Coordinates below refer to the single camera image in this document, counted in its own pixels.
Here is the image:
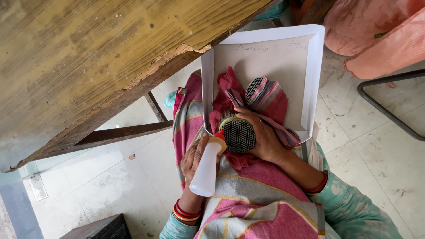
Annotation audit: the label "person's right hand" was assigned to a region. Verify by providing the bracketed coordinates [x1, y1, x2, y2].
[233, 106, 292, 164]

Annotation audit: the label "person's left hand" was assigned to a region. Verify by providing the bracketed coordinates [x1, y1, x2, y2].
[180, 133, 222, 191]

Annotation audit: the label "round black mesh green-rimmed disc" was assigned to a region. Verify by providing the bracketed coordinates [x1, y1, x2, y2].
[218, 111, 257, 154]

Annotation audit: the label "white glue bottle red tip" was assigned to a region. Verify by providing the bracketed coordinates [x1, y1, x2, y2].
[189, 129, 228, 197]

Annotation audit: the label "red cloth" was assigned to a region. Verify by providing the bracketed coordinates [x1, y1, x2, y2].
[209, 66, 289, 170]

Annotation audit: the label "pink grey striped cloth strip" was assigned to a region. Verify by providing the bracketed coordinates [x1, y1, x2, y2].
[225, 76, 301, 149]

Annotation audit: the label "white cardboard tray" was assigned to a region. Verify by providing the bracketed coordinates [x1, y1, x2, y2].
[201, 24, 326, 144]

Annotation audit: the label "pink grey striped shawl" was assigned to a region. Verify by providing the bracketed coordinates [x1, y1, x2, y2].
[172, 71, 340, 239]

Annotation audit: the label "teal plastic item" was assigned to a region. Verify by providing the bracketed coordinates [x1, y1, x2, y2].
[254, 0, 290, 21]

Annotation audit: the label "red gold bangles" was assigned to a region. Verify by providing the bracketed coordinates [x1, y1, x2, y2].
[172, 198, 202, 223]

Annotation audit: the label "brown wooden furniture leg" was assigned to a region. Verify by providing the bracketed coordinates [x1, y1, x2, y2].
[289, 0, 336, 26]

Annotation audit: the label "teal floral garment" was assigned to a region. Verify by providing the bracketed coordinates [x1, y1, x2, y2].
[159, 90, 404, 239]

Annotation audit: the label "pink woven plastic sack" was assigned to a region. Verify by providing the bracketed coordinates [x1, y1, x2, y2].
[344, 16, 425, 80]
[323, 0, 425, 57]

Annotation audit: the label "worn wooden table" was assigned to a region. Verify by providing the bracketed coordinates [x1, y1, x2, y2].
[0, 0, 283, 174]

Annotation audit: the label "dark wooden box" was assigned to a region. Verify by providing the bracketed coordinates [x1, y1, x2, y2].
[59, 213, 132, 239]

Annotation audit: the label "metal floor plate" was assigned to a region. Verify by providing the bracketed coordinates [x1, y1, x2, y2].
[28, 174, 49, 202]

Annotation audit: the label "dark metal table frame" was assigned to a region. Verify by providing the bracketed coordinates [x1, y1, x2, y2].
[33, 91, 174, 160]

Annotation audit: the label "black metal chair frame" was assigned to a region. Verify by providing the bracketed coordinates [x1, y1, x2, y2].
[357, 69, 425, 142]

